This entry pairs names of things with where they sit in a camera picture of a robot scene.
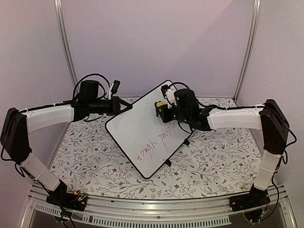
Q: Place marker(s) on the aluminium corner post right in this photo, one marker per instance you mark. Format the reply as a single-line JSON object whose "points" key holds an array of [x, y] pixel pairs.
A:
{"points": [[249, 46]]}

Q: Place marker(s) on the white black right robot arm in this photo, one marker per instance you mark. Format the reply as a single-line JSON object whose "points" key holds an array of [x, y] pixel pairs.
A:
{"points": [[266, 122]]}

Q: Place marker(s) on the white whiteboard black frame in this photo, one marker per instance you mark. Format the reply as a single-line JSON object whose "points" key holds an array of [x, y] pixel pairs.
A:
{"points": [[144, 139]]}

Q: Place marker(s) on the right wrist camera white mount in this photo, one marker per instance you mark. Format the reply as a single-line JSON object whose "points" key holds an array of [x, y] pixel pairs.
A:
{"points": [[168, 94]]}

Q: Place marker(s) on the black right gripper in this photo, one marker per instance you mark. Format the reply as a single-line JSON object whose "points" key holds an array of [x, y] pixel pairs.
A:
{"points": [[165, 116]]}

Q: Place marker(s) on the yellow black whiteboard eraser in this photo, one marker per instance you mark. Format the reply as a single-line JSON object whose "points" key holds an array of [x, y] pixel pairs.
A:
{"points": [[158, 107]]}

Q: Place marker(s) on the aluminium corner post left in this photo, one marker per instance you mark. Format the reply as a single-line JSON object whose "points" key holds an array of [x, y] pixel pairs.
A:
{"points": [[65, 43]]}

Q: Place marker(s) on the black whiteboard stand foot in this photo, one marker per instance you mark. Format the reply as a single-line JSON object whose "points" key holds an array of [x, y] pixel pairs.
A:
{"points": [[186, 142], [168, 162]]}

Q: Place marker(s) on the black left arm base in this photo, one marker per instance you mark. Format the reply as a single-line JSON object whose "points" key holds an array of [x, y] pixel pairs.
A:
{"points": [[76, 200]]}

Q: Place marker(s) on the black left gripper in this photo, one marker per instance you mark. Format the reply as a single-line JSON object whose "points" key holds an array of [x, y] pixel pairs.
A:
{"points": [[116, 101]]}

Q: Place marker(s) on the aluminium corner post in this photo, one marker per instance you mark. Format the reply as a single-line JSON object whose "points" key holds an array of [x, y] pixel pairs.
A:
{"points": [[65, 43], [249, 46]]}

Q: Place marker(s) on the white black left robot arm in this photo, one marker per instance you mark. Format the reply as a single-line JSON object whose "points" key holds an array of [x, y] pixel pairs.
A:
{"points": [[19, 125]]}

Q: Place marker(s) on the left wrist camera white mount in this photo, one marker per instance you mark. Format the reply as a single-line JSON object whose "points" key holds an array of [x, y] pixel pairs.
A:
{"points": [[113, 88]]}

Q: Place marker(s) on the aluminium front rail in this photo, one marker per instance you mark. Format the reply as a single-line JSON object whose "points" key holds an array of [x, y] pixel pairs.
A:
{"points": [[103, 212]]}

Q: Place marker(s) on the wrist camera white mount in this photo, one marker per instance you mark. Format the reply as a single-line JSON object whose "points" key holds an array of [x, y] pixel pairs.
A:
{"points": [[168, 94], [113, 88]]}

